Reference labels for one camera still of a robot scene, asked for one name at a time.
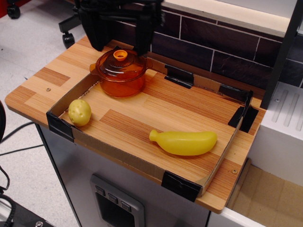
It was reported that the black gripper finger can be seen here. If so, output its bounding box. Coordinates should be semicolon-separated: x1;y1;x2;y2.
135;10;158;56
79;9;111;51

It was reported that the cardboard fence with black tape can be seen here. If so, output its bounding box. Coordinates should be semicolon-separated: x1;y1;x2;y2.
46;54;258;203

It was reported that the orange transparent pot lid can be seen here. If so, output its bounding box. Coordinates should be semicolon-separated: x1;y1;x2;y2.
95;48;148;81

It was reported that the black braided cable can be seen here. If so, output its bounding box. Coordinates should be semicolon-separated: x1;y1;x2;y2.
0;193;16;227

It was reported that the black office chair base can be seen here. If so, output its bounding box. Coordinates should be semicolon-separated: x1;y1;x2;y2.
59;9;81;49

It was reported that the black caster wheel top left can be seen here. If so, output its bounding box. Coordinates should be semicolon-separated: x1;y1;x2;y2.
7;0;21;19

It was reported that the grey toy oven panel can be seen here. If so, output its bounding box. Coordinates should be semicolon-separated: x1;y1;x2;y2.
90;175;145;227

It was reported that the yellow toy potato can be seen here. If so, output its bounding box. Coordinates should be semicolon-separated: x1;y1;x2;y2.
68;99;91;126

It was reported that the black vertical post right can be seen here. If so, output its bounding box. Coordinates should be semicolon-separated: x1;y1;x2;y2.
260;0;303;110

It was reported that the orange transparent toy pot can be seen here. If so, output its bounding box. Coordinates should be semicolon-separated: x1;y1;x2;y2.
89;47;153;98

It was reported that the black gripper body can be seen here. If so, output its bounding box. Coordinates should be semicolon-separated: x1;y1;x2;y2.
74;0;164;26

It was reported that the yellow toy banana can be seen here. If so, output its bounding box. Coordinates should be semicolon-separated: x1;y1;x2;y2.
149;130;217;156

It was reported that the black cable on floor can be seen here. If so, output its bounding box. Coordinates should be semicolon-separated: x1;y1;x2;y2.
0;121;45;157

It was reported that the white toy sink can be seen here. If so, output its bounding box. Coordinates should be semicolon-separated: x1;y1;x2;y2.
249;82;303;185

